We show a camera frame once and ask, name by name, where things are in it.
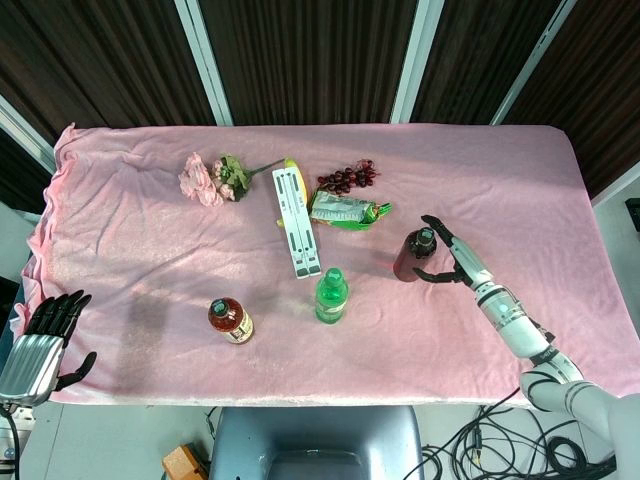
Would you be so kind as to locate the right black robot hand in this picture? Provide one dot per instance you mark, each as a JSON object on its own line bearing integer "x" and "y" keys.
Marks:
{"x": 462, "y": 255}

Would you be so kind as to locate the green soda bottle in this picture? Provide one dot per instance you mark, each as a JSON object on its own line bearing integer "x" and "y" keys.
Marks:
{"x": 331, "y": 296}

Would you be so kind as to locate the yellow banana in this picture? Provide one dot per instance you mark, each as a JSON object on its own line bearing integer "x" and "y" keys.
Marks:
{"x": 298, "y": 182}

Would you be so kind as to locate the pink artificial flower bouquet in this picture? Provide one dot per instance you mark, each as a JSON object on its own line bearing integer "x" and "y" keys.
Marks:
{"x": 212, "y": 181}

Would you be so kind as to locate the labelled brown tea bottle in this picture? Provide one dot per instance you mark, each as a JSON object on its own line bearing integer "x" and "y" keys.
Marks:
{"x": 231, "y": 321}

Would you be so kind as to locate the unlabelled dark red bottle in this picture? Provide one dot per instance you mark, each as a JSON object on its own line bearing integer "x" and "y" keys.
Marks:
{"x": 415, "y": 252}

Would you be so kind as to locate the green snack packet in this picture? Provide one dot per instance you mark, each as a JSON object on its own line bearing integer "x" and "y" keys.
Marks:
{"x": 345, "y": 210}

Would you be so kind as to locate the pink plush tablecloth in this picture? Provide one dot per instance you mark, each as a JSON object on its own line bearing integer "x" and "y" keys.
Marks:
{"x": 320, "y": 270}

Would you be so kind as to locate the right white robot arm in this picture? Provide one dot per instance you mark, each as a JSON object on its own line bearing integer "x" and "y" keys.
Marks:
{"x": 540, "y": 350}

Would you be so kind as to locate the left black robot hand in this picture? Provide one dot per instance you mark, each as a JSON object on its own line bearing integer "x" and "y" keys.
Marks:
{"x": 35, "y": 345}

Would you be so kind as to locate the white folding stand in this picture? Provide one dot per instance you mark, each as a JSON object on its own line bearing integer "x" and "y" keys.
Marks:
{"x": 296, "y": 222}

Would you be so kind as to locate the dark red grape bunch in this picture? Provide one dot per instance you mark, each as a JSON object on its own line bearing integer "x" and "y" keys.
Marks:
{"x": 347, "y": 177}

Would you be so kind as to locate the orange box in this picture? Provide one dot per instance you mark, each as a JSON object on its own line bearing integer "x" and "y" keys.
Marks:
{"x": 182, "y": 462}

